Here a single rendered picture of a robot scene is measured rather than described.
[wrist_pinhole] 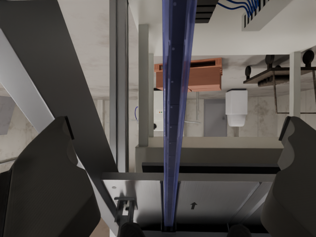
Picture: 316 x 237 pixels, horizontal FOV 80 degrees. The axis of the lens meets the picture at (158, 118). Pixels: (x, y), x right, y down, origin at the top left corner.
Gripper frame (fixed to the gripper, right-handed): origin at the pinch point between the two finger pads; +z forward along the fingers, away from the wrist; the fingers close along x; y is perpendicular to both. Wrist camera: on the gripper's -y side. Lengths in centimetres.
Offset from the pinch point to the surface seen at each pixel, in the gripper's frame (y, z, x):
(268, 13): -3.2, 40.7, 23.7
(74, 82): -0.6, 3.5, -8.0
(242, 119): 321, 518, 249
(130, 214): 17.0, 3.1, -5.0
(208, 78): 98, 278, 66
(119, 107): 15.3, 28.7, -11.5
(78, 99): 1.0, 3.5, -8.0
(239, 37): 6, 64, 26
